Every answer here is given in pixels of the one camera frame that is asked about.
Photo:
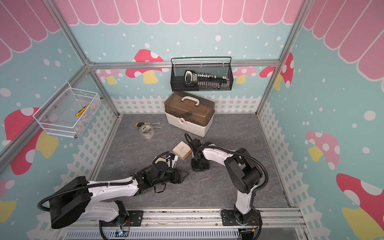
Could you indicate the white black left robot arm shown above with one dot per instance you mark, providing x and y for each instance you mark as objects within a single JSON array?
[{"x": 82, "y": 201}]

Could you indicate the cream square gift box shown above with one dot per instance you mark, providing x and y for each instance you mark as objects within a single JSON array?
[{"x": 182, "y": 150}]

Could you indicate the yellow black handled screwdriver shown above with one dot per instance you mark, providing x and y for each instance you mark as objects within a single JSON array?
[{"x": 143, "y": 123}]

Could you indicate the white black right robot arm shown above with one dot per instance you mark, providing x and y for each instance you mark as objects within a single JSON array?
[{"x": 247, "y": 174}]

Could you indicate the white storage box brown lid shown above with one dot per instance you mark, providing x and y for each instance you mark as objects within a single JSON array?
[{"x": 190, "y": 113}]

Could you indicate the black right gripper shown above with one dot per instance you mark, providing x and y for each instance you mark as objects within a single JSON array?
[{"x": 205, "y": 168}]

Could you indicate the clear packing tape roll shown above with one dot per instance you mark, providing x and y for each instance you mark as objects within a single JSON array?
[{"x": 147, "y": 131}]

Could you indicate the black wire wall basket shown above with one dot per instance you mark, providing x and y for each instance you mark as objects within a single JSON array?
[{"x": 219, "y": 66}]

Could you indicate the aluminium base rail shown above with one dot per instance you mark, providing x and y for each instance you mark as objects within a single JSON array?
[{"x": 196, "y": 224}]

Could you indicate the socket wrench set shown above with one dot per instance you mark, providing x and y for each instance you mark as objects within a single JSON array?
[{"x": 204, "y": 82}]

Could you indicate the white wire wall basket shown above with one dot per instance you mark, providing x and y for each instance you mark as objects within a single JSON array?
[{"x": 57, "y": 116}]

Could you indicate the yellow utility knife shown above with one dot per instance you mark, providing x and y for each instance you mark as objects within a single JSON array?
[{"x": 78, "y": 114}]

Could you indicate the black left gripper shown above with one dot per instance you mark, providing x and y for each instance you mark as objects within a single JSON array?
[{"x": 175, "y": 172}]

